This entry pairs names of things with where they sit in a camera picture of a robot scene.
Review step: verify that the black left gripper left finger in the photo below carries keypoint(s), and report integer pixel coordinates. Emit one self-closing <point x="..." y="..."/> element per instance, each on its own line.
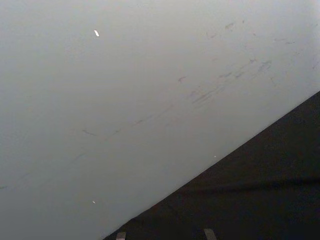
<point x="121" y="236"/>

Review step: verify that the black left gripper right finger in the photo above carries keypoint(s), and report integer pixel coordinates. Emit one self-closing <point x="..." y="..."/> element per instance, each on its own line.
<point x="210" y="235"/>

